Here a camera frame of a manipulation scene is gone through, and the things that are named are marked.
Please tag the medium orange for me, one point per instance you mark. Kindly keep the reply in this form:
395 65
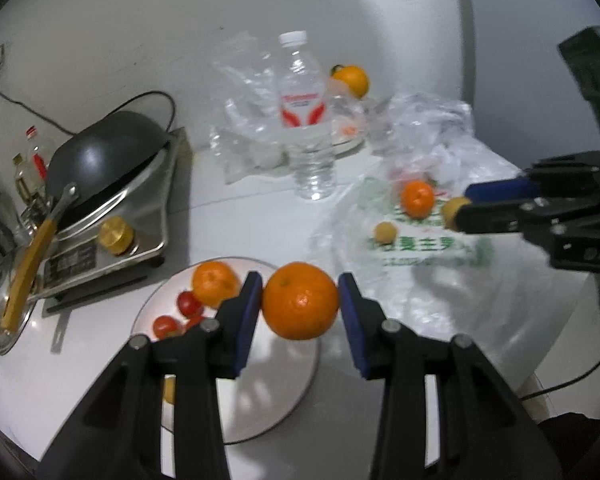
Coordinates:
212 282

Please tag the dark glass bottle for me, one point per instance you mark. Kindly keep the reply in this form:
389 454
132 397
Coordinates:
22 180

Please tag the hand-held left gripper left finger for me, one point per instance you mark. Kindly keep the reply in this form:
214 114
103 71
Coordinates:
250 320

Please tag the red cherry tomato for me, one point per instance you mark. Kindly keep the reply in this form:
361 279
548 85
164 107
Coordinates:
165 325
187 302

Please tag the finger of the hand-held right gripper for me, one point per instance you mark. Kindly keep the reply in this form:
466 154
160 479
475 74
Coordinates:
485 220
495 190

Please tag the orange with green stem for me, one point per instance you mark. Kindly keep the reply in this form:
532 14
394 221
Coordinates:
352 80

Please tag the steel induction cooker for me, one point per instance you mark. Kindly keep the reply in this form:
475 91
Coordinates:
150 200

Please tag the dark cloth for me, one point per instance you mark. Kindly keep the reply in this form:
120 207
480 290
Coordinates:
575 445

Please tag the red-capped oil bottle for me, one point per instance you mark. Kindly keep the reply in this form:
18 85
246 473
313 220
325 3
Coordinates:
37 160

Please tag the large orange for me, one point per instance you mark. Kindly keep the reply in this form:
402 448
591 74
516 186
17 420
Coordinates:
300 300

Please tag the clear water bottle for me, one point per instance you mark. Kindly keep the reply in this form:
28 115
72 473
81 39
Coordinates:
305 160

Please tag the small yellow fruit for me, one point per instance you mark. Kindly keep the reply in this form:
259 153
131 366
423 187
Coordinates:
385 233
170 390
450 210

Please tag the small orange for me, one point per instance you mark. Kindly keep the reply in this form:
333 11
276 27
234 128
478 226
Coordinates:
417 199

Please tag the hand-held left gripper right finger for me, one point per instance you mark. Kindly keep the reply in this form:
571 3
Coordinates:
350 320

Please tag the white plate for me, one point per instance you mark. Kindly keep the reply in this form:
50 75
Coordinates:
265 390

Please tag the clear plastic bags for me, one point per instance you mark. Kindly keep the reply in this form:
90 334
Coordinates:
250 110

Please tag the green-printed plastic bag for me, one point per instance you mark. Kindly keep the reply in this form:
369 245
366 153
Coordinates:
430 270

